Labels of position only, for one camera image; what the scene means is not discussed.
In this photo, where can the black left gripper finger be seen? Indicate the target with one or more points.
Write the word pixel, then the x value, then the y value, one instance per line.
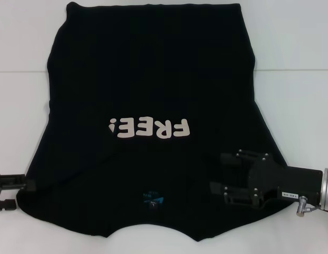
pixel 5 206
pixel 10 181

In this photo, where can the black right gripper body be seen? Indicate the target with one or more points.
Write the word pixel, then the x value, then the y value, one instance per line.
pixel 299 182

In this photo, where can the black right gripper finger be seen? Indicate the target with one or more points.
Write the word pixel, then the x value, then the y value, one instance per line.
pixel 240 197
pixel 228 160

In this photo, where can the black T-shirt with FREE print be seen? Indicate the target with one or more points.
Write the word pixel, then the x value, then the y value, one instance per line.
pixel 153 79

